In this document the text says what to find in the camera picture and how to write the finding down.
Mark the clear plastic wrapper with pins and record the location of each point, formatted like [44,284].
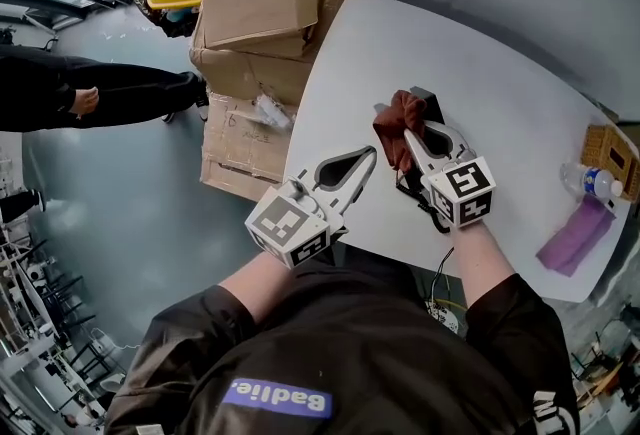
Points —
[272,112]

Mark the brown cloth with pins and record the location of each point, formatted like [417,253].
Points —
[395,133]

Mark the person's right forearm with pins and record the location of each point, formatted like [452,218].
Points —
[480,263]

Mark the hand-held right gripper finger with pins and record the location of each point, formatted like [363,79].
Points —
[457,135]
[419,154]

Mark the large worn cardboard box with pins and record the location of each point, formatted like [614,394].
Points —
[250,70]

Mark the person's black shirt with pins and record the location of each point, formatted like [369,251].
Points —
[350,353]

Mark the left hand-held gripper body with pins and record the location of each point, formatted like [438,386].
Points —
[280,223]

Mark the clear plastic water bottle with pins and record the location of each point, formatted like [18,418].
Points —
[585,180]

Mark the woven wicker tissue box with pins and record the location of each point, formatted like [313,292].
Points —
[610,148]

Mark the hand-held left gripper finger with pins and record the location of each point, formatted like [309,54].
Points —
[357,185]
[345,154]

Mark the metal rack with clutter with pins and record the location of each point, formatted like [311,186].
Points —
[40,323]

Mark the small plain cardboard box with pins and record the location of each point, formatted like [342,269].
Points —
[255,3]

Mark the person's left forearm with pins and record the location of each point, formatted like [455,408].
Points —
[260,283]

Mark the purple folded cloth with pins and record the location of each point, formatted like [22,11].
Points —
[575,238]

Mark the taped cardboard box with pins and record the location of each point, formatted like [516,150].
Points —
[235,148]

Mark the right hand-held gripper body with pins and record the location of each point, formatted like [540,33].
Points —
[462,193]

